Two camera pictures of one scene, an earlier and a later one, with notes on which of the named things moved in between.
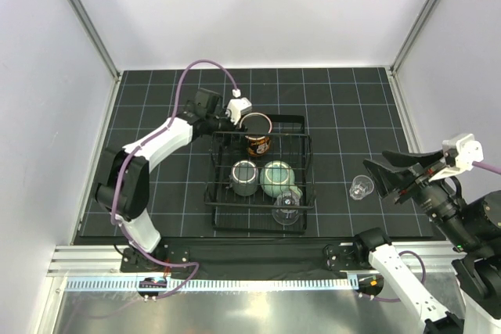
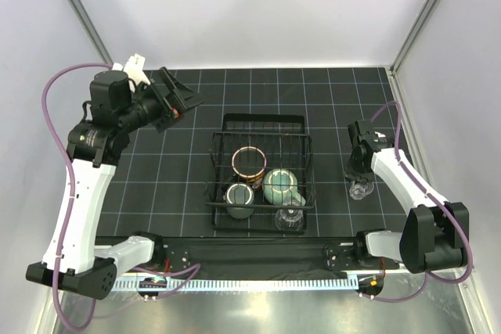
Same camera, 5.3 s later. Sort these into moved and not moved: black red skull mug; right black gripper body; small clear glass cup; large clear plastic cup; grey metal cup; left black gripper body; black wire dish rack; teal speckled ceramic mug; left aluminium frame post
Moved: large clear plastic cup; right black gripper body; black red skull mug; left black gripper body; teal speckled ceramic mug; grey metal cup
Not moved: small clear glass cup; black wire dish rack; left aluminium frame post
